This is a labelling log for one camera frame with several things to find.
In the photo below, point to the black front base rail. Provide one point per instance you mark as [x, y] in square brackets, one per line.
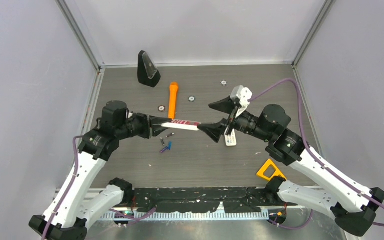
[201, 200]

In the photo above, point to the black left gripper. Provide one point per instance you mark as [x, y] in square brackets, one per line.
[154, 123]

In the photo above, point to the black wedge stand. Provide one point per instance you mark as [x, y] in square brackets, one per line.
[147, 72]

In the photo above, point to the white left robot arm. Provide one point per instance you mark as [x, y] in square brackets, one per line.
[67, 218]

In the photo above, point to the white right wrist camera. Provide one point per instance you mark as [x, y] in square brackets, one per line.
[240, 97]

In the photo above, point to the yellow triangular frame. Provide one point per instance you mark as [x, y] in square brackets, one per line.
[269, 170]

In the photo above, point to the black orange battery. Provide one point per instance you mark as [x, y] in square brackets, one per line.
[170, 135]

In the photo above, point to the poker chip far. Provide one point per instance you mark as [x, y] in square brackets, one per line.
[223, 83]

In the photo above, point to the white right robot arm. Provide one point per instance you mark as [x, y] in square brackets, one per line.
[351, 205]

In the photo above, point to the red white remote control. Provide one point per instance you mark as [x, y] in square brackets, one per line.
[182, 125]

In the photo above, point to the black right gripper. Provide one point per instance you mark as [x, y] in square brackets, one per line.
[214, 131]

